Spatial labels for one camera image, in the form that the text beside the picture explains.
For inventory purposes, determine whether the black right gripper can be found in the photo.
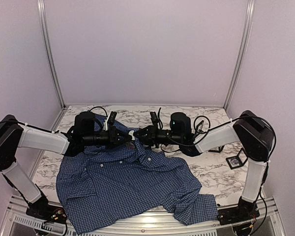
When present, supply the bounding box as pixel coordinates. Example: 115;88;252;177
133;123;182;148

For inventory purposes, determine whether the orange rimmed round brooch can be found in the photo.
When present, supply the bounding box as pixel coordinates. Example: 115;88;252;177
128;130;135;141

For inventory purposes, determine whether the blue checked shirt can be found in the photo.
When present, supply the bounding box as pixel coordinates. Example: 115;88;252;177
56;140;218;234

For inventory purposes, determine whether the white blue round brooch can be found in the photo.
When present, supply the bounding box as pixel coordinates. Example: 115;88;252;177
231;159;239;166

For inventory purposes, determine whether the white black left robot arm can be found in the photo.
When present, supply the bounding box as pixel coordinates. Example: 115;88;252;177
0;111;134;219

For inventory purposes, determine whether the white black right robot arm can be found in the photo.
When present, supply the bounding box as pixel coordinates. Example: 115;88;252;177
134;110;276;220

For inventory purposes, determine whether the brown round brooch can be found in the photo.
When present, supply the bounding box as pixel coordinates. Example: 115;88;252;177
126;143;135;149

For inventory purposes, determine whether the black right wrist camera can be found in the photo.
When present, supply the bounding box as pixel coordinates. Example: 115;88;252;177
150;112;159;128

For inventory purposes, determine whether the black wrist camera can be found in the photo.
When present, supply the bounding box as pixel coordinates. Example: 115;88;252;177
107;111;117;126
150;112;159;128

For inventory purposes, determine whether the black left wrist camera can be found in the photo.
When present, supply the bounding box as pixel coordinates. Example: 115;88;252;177
107;111;117;126

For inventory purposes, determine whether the black frame stand far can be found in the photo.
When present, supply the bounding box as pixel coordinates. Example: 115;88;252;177
194;120;204;136

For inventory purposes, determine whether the black frame stand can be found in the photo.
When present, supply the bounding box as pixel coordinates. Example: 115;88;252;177
194;120;204;136
226;147;248;170
208;145;225;153

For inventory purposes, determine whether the black frame stand middle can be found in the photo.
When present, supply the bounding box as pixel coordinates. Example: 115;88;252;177
208;145;225;153

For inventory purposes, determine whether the black frame stand near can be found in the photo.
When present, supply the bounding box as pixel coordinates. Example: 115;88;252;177
226;147;248;170

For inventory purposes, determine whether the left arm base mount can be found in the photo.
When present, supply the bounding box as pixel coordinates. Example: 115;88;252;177
26;195;67;224

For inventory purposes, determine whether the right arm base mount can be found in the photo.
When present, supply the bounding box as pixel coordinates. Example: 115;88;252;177
217;197;260;225

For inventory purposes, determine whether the aluminium front rail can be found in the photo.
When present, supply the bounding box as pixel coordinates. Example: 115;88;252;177
0;196;286;236

